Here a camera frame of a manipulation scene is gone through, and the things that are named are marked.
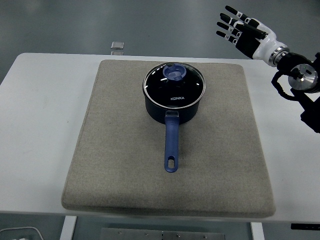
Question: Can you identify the black label strip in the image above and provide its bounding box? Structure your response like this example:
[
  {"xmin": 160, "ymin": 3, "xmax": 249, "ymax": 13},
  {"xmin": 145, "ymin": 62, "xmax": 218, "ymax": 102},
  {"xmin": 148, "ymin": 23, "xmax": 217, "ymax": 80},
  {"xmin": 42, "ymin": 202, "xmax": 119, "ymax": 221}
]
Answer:
[{"xmin": 290, "ymin": 223, "xmax": 320, "ymax": 230}]

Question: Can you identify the white and black hand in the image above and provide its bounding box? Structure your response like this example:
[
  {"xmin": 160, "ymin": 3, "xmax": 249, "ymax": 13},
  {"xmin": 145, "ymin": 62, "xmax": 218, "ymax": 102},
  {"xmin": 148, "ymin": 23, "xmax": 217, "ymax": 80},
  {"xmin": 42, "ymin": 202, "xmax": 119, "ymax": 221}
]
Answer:
[{"xmin": 215, "ymin": 5, "xmax": 288, "ymax": 61}]

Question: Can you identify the grey metal plate with screws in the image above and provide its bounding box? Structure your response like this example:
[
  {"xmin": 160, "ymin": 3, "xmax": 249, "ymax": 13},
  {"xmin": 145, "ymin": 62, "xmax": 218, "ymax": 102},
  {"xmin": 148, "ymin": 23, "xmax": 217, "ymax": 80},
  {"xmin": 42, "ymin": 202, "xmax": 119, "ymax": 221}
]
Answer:
[{"xmin": 99, "ymin": 227, "xmax": 225, "ymax": 240}]

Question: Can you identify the beige fabric mat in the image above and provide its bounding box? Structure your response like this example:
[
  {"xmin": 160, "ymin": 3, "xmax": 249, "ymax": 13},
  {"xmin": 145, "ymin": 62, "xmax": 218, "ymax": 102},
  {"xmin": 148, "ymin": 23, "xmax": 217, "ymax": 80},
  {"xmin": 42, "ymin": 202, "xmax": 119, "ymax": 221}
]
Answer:
[{"xmin": 61, "ymin": 59, "xmax": 277, "ymax": 220}]

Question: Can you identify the glass pot lid blue knob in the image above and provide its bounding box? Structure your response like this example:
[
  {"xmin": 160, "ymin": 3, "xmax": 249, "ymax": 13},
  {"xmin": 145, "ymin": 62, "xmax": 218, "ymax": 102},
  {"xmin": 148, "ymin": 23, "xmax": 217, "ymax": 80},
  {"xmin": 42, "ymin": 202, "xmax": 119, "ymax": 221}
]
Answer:
[{"xmin": 142, "ymin": 62, "xmax": 207, "ymax": 110}]

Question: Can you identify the white table leg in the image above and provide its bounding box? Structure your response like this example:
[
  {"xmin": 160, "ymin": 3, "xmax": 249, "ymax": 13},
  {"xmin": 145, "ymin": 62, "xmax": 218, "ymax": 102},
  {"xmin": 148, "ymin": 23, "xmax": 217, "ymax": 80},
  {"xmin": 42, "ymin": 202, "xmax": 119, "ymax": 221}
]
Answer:
[
  {"xmin": 250, "ymin": 221, "xmax": 266, "ymax": 240},
  {"xmin": 59, "ymin": 215, "xmax": 78, "ymax": 240}
]

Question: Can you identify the dark pot with blue handle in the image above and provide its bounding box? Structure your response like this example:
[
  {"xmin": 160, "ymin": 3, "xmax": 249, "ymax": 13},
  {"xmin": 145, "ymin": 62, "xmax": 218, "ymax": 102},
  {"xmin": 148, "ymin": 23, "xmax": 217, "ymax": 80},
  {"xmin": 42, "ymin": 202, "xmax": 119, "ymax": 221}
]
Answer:
[{"xmin": 142, "ymin": 62, "xmax": 207, "ymax": 173}]

